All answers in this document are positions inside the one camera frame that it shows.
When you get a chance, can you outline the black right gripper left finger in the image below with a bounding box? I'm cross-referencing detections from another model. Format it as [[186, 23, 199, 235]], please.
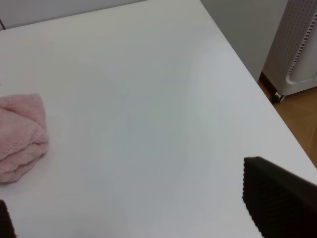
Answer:
[[0, 200, 17, 238]]

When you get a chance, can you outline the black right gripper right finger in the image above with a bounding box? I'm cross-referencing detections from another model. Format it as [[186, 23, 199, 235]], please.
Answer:
[[242, 157, 317, 238]]

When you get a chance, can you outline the pink rolled towel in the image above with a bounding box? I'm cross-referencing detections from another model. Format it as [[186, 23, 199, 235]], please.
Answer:
[[0, 94, 49, 184]]

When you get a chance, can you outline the white perforated air purifier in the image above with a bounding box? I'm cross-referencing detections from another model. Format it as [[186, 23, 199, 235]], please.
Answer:
[[262, 0, 317, 104]]

